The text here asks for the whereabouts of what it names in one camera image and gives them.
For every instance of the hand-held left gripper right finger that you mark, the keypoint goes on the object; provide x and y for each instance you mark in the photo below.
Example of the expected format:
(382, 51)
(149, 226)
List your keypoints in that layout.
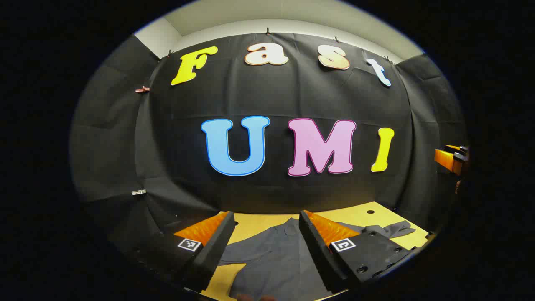
(317, 251)

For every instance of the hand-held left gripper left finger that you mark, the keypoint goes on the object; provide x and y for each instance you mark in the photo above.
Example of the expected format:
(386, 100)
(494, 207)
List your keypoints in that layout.
(217, 246)

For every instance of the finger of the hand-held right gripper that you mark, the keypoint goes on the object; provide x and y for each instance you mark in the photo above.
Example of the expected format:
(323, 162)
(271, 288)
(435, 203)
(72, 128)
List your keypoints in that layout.
(447, 161)

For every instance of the grey button shirt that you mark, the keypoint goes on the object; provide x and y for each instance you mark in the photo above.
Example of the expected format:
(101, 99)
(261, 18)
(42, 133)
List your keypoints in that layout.
(271, 259)

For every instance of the black backdrop cloth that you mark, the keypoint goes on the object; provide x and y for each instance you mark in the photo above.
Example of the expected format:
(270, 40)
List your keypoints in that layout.
(188, 167)

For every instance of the white metal clip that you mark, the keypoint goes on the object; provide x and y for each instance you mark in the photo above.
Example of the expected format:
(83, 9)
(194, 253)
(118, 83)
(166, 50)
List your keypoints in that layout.
(138, 192)

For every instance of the red clip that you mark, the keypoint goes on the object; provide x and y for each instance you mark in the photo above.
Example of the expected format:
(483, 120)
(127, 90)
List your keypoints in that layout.
(142, 89)

